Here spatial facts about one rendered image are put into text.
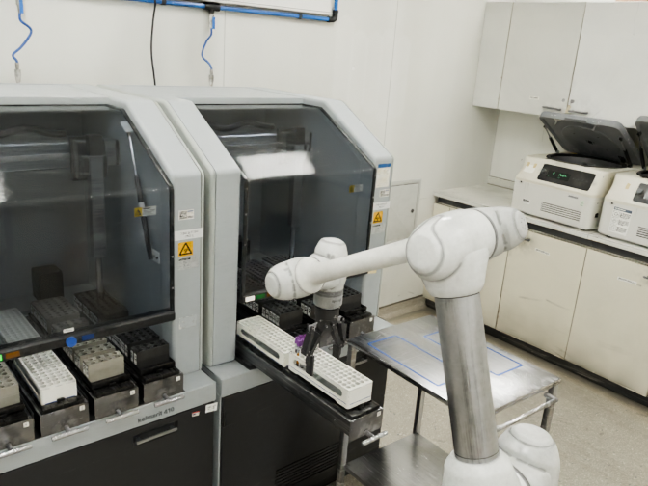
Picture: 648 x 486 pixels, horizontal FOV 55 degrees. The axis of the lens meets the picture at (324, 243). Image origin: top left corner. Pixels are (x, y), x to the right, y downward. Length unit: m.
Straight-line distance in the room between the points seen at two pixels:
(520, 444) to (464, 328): 0.37
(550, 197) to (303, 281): 2.58
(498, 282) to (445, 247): 3.06
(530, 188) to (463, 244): 2.82
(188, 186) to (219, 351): 0.62
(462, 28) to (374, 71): 0.84
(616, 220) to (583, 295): 0.50
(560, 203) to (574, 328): 0.76
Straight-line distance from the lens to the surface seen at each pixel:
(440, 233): 1.31
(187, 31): 3.20
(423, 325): 2.51
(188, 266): 2.07
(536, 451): 1.64
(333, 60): 3.72
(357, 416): 1.91
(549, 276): 4.14
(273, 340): 2.18
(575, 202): 3.98
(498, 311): 4.42
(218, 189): 2.05
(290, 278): 1.72
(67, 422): 2.01
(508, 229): 1.46
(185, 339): 2.17
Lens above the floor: 1.84
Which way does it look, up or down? 18 degrees down
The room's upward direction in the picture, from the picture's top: 4 degrees clockwise
